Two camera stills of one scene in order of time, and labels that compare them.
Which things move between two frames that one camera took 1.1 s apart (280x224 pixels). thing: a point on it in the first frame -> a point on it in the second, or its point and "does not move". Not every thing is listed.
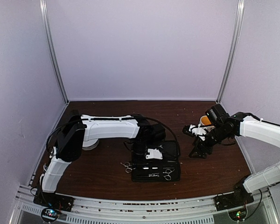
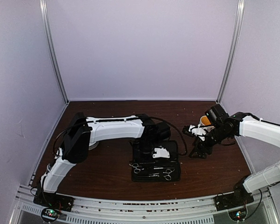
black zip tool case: x=167 y=169 does not move
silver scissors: x=129 y=168 -> x=137 y=169
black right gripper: x=199 y=147 does not move
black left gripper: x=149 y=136 does not move
